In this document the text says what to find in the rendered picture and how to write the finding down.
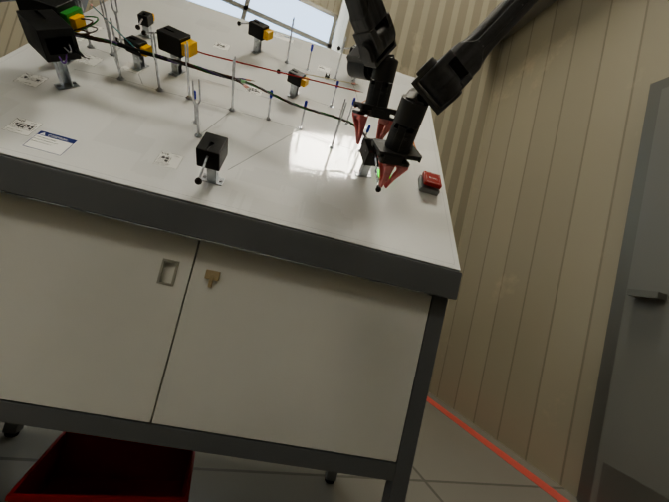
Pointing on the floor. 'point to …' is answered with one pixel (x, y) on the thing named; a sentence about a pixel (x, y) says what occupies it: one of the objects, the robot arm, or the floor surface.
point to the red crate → (106, 472)
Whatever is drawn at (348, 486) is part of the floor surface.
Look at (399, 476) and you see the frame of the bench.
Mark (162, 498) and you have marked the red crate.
